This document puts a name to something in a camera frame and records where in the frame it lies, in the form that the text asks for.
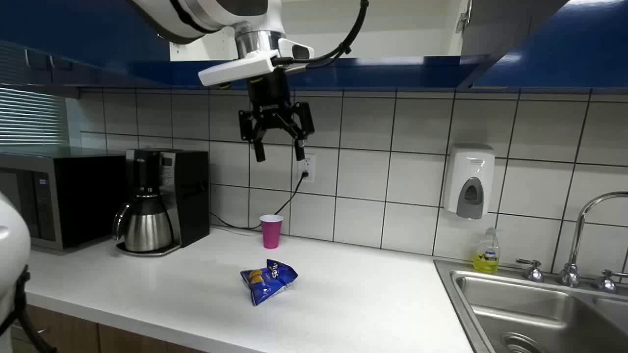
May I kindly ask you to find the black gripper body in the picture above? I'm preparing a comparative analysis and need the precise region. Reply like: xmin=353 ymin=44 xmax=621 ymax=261
xmin=245 ymin=67 xmax=294 ymax=118

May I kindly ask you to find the blue chip snack bag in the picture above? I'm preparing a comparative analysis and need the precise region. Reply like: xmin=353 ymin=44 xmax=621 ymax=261
xmin=239 ymin=257 xmax=300 ymax=308

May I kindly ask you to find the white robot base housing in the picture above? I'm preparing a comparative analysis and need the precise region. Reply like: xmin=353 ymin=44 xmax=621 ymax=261
xmin=0 ymin=193 xmax=33 ymax=353

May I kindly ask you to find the metal cabinet hinge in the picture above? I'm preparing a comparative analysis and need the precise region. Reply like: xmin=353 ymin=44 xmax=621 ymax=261
xmin=459 ymin=0 xmax=474 ymax=36

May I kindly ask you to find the blue cabinet door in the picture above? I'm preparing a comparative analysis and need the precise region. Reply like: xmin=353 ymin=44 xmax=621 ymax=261
xmin=459 ymin=0 xmax=570 ymax=91
xmin=0 ymin=0 xmax=172 ymax=69

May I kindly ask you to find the wooden cabinet front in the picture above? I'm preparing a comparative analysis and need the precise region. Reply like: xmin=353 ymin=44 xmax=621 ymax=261
xmin=97 ymin=324 xmax=198 ymax=353

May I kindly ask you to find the black steel coffee maker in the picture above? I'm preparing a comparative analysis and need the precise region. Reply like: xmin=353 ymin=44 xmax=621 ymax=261
xmin=111 ymin=148 xmax=211 ymax=259

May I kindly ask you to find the pink plastic cup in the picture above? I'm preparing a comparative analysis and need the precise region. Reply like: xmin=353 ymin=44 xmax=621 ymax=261
xmin=258 ymin=212 xmax=284 ymax=252

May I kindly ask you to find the stainless steel carafe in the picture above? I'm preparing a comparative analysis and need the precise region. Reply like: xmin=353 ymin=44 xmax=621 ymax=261
xmin=111 ymin=195 xmax=176 ymax=256

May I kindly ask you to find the black microwave oven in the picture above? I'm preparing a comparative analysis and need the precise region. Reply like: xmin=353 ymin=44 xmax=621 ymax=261
xmin=0 ymin=154 xmax=129 ymax=256

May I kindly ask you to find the yellow dish soap bottle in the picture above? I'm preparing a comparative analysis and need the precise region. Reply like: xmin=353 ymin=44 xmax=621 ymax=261
xmin=470 ymin=226 xmax=502 ymax=275

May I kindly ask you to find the horizontal window blind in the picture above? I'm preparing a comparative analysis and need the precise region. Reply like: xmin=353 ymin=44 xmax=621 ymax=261
xmin=0 ymin=85 xmax=80 ymax=155

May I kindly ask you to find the wooden drawer front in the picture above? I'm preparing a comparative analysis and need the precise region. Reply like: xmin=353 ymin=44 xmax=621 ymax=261
xmin=25 ymin=305 xmax=101 ymax=353

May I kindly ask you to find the stainless steel sink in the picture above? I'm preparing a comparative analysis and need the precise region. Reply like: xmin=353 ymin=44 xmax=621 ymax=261
xmin=433 ymin=259 xmax=628 ymax=353

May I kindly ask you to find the chrome gooseneck faucet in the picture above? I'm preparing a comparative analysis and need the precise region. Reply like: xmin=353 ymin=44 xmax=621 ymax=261
xmin=559 ymin=191 xmax=628 ymax=289

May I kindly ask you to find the white wall outlet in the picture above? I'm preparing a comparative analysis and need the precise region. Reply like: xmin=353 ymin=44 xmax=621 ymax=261
xmin=292 ymin=154 xmax=317 ymax=187

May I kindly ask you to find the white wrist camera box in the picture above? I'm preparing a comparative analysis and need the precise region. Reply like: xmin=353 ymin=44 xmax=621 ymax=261
xmin=196 ymin=38 xmax=313 ymax=91

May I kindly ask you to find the black power cord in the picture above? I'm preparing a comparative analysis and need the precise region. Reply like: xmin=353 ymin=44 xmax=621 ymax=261
xmin=207 ymin=171 xmax=309 ymax=232

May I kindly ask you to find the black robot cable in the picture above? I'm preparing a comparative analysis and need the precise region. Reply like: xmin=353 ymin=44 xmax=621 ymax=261
xmin=272 ymin=0 xmax=370 ymax=67

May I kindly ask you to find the blue wall cabinet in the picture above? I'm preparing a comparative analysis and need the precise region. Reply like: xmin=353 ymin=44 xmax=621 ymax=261
xmin=0 ymin=0 xmax=628 ymax=95

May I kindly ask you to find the white wall soap dispenser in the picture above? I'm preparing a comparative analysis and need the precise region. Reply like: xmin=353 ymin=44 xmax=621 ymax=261
xmin=441 ymin=144 xmax=496 ymax=222

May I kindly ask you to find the chrome faucet handle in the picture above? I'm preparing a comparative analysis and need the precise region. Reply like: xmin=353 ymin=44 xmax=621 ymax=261
xmin=514 ymin=257 xmax=545 ymax=283
xmin=596 ymin=269 xmax=628 ymax=295

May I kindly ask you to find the black base cable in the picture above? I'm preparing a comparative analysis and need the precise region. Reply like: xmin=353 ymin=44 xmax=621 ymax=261
xmin=0 ymin=263 xmax=56 ymax=353

